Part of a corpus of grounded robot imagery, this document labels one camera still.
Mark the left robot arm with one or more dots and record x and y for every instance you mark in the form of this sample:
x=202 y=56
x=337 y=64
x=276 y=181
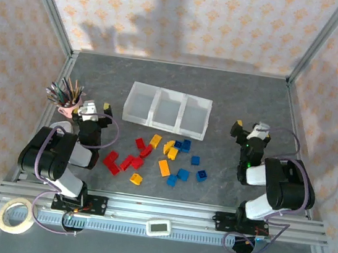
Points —
x=50 y=154

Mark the aluminium back rail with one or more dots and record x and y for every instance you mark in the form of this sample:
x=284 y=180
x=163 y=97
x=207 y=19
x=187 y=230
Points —
x=180 y=63

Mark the white digital timer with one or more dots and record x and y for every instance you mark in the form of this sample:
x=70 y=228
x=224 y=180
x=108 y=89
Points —
x=158 y=227

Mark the blue lego brick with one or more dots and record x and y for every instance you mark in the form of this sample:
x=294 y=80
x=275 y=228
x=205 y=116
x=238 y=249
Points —
x=178 y=144
x=195 y=160
x=186 y=146
x=183 y=174
x=201 y=175
x=172 y=180

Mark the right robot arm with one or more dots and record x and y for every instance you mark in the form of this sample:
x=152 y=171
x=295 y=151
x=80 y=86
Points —
x=289 y=186

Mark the orange-yellow lego brick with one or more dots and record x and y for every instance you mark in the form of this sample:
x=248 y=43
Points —
x=164 y=167

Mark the aluminium side rail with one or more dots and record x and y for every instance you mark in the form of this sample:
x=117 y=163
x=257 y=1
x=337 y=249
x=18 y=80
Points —
x=292 y=111
x=43 y=116

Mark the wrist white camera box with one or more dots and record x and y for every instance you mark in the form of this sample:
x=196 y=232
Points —
x=259 y=129
x=86 y=110

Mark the aluminium frame post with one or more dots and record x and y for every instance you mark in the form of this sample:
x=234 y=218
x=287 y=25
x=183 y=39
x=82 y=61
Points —
x=318 y=43
x=51 y=8

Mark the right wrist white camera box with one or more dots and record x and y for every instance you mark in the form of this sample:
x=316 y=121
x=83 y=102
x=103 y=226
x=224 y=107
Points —
x=259 y=129

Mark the translucent white plastic bin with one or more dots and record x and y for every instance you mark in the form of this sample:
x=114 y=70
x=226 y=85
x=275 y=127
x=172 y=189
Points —
x=193 y=118
x=167 y=112
x=140 y=105

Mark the pink pencil cup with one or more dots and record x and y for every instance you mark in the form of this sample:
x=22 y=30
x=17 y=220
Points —
x=68 y=110

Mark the dark colored pencil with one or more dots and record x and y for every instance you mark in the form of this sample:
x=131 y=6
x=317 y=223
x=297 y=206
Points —
x=67 y=88

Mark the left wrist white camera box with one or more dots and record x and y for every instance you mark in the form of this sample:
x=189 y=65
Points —
x=86 y=110

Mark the orange colored pencil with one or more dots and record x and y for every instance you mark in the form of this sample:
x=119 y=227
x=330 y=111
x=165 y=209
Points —
x=76 y=90

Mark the red lego brick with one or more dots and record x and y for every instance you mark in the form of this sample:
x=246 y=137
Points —
x=137 y=163
x=146 y=151
x=140 y=143
x=126 y=162
x=115 y=169
x=111 y=157

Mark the light colored pencil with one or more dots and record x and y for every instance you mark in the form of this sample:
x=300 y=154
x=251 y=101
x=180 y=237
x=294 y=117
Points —
x=80 y=92

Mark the aluminium front rail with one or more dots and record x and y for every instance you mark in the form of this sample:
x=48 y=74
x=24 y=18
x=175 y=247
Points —
x=145 y=210

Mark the white square clock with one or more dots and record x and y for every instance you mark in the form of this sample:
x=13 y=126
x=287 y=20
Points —
x=61 y=125

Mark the yellow half-round lego brick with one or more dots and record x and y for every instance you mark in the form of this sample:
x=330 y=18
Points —
x=168 y=145

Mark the beige masking tape roll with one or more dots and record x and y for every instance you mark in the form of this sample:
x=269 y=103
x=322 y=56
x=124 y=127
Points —
x=3 y=224

